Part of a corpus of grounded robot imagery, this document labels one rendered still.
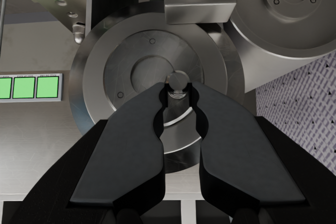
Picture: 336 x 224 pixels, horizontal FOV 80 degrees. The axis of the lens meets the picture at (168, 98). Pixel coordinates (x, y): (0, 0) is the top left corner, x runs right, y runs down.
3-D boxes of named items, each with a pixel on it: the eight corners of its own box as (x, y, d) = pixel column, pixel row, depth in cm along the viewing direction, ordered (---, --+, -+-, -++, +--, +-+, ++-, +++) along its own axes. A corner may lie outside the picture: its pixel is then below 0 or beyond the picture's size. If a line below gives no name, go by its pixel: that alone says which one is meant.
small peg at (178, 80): (195, 83, 12) (176, 98, 12) (191, 91, 15) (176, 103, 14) (179, 65, 12) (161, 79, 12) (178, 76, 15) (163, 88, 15)
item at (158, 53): (134, 11, 16) (222, 56, 15) (139, 24, 18) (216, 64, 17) (82, 95, 15) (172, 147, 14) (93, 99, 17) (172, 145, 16)
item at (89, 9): (97, -136, 21) (90, 36, 18) (138, 3, 44) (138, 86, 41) (92, -136, 21) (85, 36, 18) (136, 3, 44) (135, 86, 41)
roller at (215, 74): (223, 8, 16) (232, 153, 15) (194, 80, 42) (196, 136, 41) (84, 14, 17) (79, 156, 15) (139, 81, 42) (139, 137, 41)
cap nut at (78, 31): (83, 23, 50) (83, 41, 50) (89, 30, 54) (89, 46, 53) (69, 24, 51) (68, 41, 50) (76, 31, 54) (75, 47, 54)
